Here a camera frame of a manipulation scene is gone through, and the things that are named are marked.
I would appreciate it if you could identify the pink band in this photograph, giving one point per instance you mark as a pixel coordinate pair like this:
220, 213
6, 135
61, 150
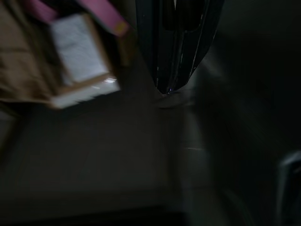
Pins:
103, 14

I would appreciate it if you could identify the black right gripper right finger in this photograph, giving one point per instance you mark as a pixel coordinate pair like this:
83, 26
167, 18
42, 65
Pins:
197, 30

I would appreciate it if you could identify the brown box white label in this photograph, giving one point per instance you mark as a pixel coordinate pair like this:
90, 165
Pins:
77, 54

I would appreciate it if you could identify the dark grey robot leg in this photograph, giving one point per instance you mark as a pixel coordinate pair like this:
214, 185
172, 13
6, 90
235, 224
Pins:
290, 183

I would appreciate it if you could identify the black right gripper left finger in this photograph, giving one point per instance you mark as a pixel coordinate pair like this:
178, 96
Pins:
155, 35

